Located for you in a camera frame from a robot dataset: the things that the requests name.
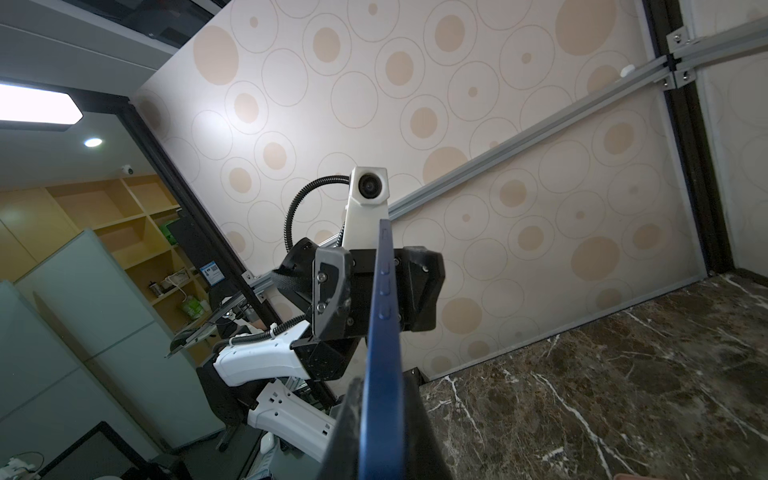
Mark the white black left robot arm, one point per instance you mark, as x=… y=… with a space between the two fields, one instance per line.
x=244 y=383

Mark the dark blue smartphone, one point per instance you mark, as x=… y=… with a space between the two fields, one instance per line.
x=382 y=428

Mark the silver aluminium rail back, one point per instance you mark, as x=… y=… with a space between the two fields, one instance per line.
x=688 y=53

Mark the black corner frame post left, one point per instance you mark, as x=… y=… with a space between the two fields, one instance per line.
x=665 y=22

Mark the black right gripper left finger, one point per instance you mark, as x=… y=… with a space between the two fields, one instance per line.
x=341 y=459

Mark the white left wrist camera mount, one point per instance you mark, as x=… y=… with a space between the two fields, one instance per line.
x=367 y=205

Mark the silver aluminium rail left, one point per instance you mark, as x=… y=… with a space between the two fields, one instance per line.
x=527 y=202

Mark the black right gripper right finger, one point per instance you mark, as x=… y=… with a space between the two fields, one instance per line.
x=423 y=458

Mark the wooden shelving unit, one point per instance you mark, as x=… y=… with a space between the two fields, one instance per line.
x=131 y=217

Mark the grey cabinet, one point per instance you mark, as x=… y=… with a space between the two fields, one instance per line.
x=80 y=345

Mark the ceiling light panel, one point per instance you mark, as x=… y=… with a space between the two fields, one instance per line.
x=30 y=108

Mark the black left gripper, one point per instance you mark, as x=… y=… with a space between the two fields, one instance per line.
x=333 y=287

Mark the silver aluminium rail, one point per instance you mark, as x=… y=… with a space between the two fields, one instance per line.
x=688 y=53
x=527 y=202

